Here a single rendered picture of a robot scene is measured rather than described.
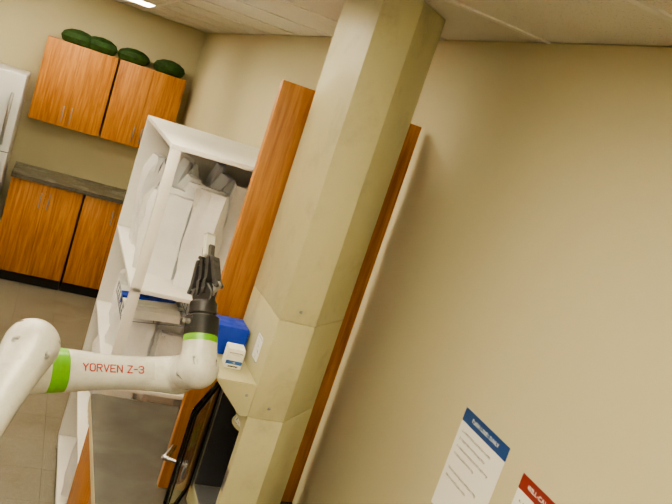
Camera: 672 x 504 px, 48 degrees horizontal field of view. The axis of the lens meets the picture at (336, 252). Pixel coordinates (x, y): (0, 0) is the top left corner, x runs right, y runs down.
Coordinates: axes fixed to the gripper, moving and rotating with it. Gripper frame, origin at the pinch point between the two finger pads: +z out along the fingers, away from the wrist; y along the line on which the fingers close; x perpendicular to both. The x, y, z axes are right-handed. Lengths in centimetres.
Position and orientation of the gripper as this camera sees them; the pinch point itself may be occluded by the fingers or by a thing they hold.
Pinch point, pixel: (208, 245)
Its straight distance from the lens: 213.0
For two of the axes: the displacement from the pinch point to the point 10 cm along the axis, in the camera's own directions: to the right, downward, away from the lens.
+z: 0.3, -9.4, 3.5
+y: -7.6, 2.0, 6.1
